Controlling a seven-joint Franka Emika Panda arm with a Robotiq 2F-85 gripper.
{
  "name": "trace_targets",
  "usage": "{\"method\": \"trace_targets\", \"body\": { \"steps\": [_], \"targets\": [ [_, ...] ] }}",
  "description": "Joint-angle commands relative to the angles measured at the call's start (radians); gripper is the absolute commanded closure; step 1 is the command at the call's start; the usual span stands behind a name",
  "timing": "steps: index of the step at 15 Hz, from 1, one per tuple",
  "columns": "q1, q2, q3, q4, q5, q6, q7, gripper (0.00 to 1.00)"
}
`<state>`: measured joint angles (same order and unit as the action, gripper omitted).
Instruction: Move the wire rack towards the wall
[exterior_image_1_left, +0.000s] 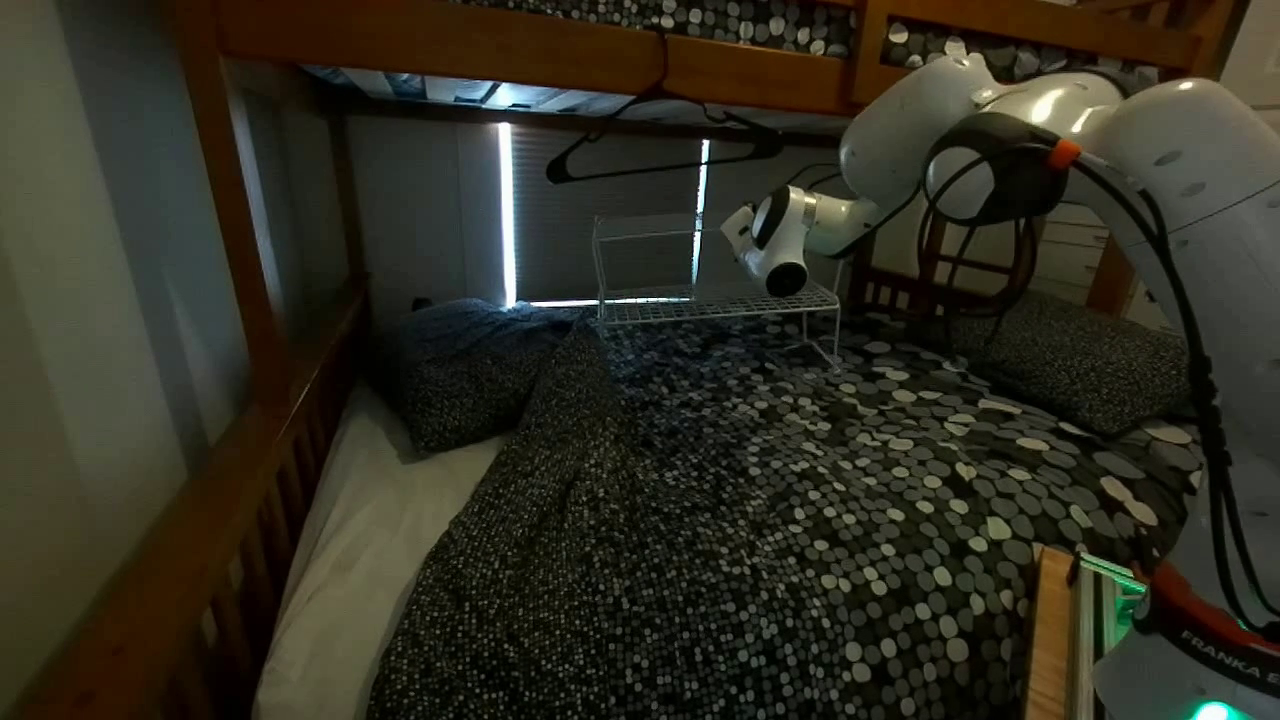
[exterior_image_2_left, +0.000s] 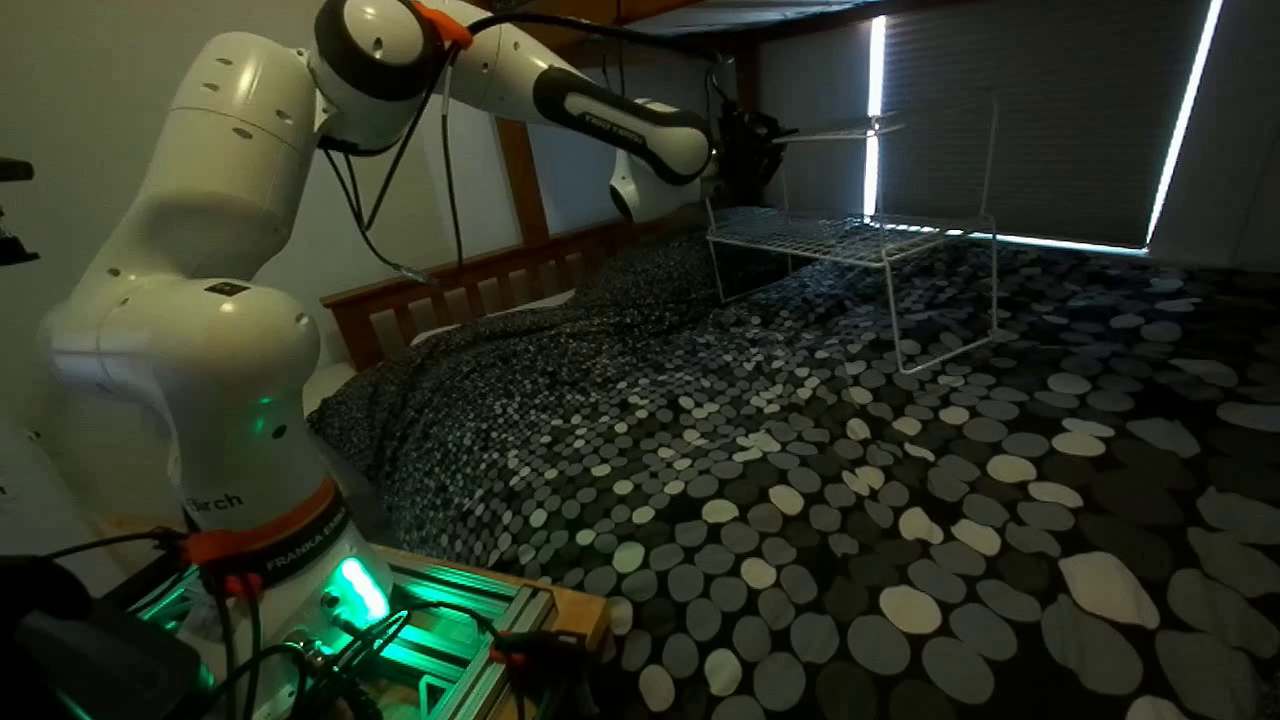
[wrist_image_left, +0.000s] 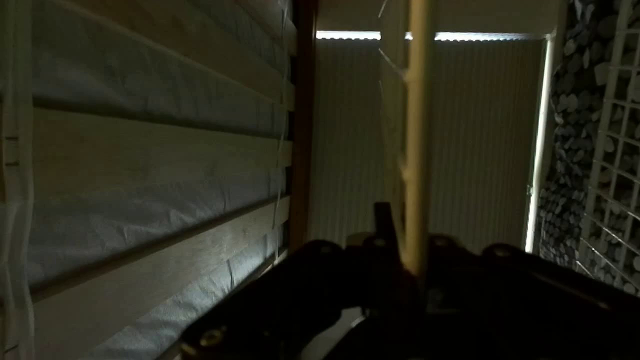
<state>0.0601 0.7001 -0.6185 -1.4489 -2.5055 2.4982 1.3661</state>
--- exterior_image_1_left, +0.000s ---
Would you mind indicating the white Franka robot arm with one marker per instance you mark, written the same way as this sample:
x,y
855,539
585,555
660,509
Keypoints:
x,y
1173,172

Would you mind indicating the grey window blind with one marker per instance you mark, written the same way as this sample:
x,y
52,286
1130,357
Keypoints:
x,y
603,212
724,172
426,212

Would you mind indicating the dotted dark pillow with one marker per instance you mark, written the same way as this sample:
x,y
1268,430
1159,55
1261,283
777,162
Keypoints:
x,y
466,375
1084,360

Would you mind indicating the black clothes hanger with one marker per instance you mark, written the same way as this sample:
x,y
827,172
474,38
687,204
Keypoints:
x,y
642,171

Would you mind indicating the black duvet with grey dots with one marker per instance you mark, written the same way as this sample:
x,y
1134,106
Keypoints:
x,y
747,535

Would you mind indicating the white bed sheet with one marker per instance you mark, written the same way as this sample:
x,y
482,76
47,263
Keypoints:
x,y
363,535

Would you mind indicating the dotted bunk bedding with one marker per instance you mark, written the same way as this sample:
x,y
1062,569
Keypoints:
x,y
747,21

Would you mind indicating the wooden mounting board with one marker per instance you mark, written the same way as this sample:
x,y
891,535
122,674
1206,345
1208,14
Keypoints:
x,y
1053,640

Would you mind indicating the wooden bunk bed frame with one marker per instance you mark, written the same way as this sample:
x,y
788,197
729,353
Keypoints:
x,y
533,46

